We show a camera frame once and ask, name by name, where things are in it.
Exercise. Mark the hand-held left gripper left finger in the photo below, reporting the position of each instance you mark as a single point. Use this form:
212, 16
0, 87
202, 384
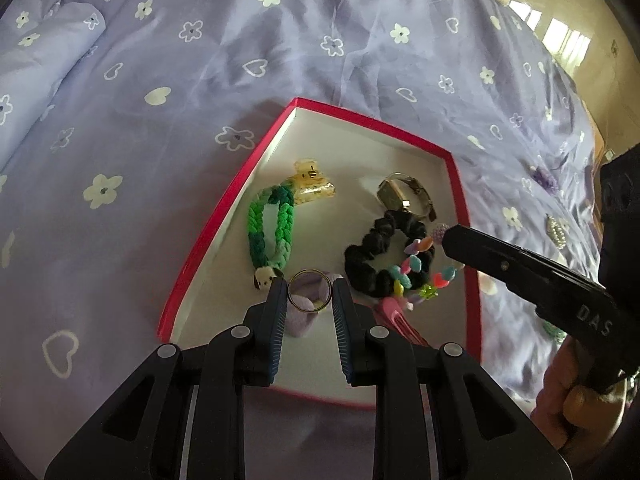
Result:
277, 325

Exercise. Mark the purple floral pillow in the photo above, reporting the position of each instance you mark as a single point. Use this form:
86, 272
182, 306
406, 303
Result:
40, 70

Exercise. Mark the purple flower scrunchie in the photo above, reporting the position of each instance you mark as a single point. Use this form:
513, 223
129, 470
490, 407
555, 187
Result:
545, 180

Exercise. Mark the black scrunchie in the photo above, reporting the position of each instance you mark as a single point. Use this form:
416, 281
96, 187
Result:
370, 245

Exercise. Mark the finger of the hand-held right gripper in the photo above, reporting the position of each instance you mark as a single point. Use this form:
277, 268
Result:
490, 255

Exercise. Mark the gold wrist watch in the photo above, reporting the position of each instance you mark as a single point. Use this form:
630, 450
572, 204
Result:
395, 195

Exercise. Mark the yellow hair claw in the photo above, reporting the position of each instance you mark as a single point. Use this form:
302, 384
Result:
312, 187

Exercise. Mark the red shallow box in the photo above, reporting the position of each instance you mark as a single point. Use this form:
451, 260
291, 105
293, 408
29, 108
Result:
350, 160

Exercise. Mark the person's right hand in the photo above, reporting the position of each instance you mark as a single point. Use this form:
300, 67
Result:
560, 400

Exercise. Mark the pink hair clips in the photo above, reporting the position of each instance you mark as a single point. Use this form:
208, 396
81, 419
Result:
395, 315

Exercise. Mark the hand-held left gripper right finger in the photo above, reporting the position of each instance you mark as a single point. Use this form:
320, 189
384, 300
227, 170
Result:
342, 325

